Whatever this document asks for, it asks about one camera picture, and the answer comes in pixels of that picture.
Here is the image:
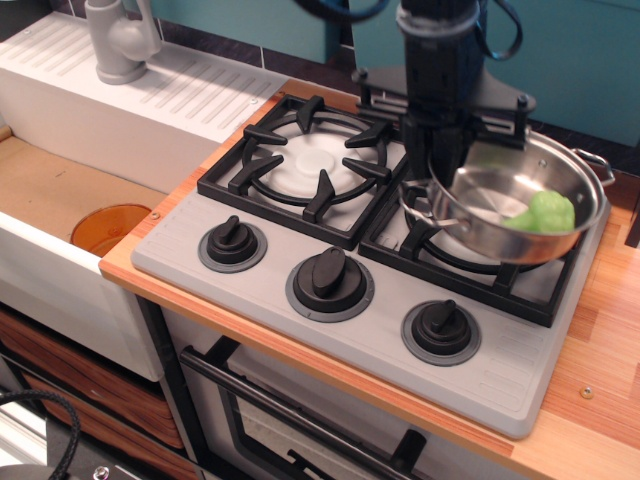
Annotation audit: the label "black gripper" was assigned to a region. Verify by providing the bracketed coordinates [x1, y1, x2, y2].
[352, 29, 536, 186]

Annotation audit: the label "steel pot with handles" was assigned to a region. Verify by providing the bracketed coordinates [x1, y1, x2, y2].
[400, 132, 615, 265]

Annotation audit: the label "green toy broccoli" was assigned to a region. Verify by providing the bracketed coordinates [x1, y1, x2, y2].
[502, 191, 576, 233]

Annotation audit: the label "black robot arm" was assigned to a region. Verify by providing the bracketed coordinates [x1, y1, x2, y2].
[353, 1, 536, 187]

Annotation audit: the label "grey toy stove top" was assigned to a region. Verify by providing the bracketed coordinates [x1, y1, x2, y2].
[131, 95, 613, 438]

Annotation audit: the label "black middle stove knob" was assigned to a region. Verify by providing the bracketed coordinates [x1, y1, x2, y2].
[285, 247, 375, 323]

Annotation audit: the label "black stove knob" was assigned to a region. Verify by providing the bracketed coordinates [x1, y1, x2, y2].
[285, 247, 375, 323]
[401, 299, 481, 367]
[198, 215, 268, 274]

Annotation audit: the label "black right stove knob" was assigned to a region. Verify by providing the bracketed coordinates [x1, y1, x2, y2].
[401, 299, 481, 367]

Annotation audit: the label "black left stove knob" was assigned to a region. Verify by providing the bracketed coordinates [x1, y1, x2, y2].
[198, 215, 268, 274]

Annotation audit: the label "black right burner grate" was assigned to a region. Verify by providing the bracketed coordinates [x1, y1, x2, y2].
[358, 170, 606, 327]

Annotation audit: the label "black burner grate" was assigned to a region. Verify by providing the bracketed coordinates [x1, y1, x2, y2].
[197, 94, 408, 250]
[358, 170, 606, 327]

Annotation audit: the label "black left burner grate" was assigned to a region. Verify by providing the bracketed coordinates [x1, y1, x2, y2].
[197, 94, 408, 250]

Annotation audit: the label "toy oven door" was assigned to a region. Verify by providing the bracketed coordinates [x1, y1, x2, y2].
[163, 310, 519, 479]

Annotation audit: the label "grey toy faucet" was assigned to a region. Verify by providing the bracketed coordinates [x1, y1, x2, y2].
[85, 0, 162, 85]

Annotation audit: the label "orange plastic bowl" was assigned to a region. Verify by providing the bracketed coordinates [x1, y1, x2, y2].
[70, 204, 151, 257]

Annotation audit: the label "white toy sink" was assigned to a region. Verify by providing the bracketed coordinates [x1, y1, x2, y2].
[1, 13, 285, 381]

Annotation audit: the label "wooden drawer fronts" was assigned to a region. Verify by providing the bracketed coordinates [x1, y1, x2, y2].
[1, 305, 198, 479]

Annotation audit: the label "black braided cable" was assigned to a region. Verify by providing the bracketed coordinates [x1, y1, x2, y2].
[294, 0, 525, 64]

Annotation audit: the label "black oven door handle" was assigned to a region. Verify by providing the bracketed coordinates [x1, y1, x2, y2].
[179, 336, 427, 479]

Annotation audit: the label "black cable bottom left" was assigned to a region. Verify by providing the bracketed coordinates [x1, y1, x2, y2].
[0, 390, 81, 480]

